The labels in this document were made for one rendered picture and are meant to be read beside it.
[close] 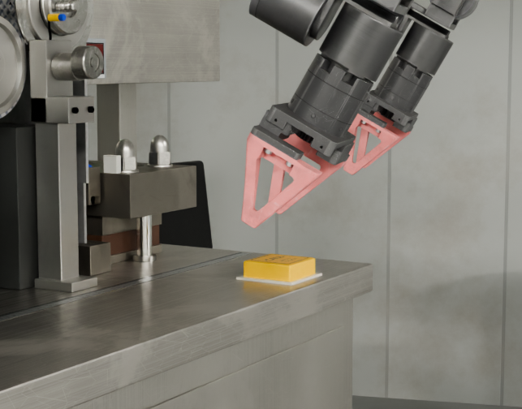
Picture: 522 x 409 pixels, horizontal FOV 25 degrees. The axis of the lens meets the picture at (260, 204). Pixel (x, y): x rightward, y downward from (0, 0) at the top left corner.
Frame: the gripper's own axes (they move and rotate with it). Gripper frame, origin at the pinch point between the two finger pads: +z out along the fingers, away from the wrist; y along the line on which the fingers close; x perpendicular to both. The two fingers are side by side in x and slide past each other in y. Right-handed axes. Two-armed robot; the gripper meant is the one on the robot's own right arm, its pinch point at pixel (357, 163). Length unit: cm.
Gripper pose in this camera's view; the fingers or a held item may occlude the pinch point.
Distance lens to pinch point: 154.6
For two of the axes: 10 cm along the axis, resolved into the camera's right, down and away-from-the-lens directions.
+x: 8.4, 5.2, -1.5
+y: -2.4, 1.2, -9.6
